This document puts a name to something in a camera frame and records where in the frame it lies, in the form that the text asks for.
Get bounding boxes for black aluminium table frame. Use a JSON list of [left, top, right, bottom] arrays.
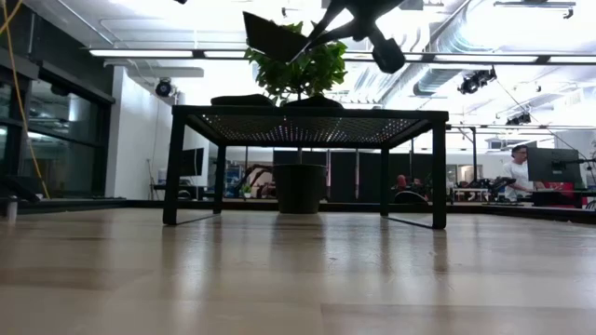
[[0, 176, 596, 225]]

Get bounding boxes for green potted plant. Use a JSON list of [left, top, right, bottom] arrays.
[[244, 19, 349, 215]]

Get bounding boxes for black perforated metal rack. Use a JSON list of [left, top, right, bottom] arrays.
[[161, 104, 451, 230]]

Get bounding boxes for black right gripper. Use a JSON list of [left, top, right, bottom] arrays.
[[287, 0, 406, 74]]

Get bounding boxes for deep square black plate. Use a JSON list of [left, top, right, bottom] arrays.
[[210, 93, 277, 107]]

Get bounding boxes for black computer monitor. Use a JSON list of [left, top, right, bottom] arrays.
[[180, 147, 206, 177], [525, 147, 583, 184]]

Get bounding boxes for black partition panels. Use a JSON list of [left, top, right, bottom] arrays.
[[273, 149, 437, 204]]

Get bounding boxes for long ceiling light bar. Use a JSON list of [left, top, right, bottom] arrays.
[[88, 47, 596, 66]]

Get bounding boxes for grey ceiling air duct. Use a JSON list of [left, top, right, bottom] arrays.
[[376, 0, 494, 106]]

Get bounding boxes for thin yellow cable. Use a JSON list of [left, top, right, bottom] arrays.
[[0, 0, 51, 200]]

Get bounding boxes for black ceiling camera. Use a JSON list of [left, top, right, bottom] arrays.
[[154, 77, 174, 99]]

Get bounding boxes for wavy square black plate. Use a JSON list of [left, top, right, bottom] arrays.
[[282, 95, 345, 109], [242, 10, 310, 65]]

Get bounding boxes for black chair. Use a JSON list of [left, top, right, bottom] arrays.
[[393, 190, 429, 206]]

